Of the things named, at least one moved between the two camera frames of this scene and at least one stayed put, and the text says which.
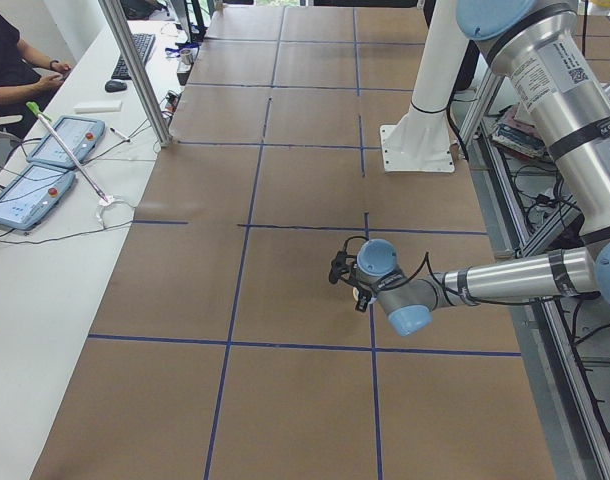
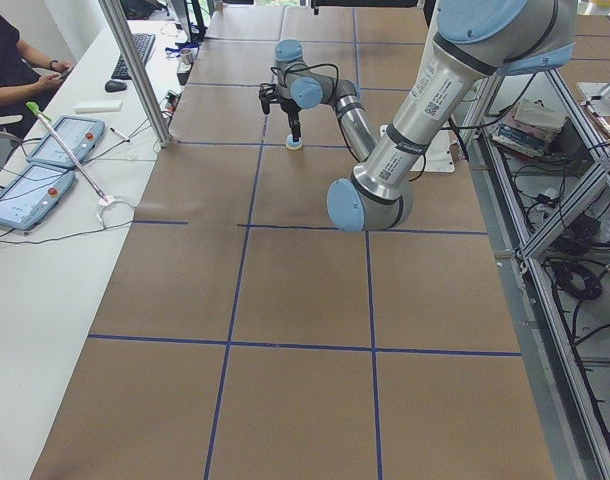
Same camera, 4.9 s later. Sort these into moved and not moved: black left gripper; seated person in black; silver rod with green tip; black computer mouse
Moved: black left gripper
Not moved: silver rod with green tip; seated person in black; black computer mouse
